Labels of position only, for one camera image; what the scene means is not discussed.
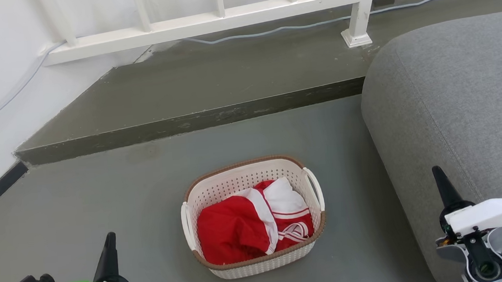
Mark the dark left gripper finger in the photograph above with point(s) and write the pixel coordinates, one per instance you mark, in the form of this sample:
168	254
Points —
108	260

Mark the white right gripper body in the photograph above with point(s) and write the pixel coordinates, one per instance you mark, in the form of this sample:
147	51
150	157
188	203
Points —
494	215

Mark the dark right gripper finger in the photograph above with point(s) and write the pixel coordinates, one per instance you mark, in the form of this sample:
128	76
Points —
447	189

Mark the white perforated laundry basket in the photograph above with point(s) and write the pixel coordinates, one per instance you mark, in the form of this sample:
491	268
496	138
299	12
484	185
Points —
214	187

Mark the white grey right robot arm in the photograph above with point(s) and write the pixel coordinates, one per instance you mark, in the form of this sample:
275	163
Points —
484	259

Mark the grey fabric sofa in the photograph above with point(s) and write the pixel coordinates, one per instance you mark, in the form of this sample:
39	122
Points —
456	96

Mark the red and white garment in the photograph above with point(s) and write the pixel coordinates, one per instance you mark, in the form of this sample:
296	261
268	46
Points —
231	231

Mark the white wooden railing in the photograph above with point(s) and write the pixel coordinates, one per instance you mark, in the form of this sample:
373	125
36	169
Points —
200	23

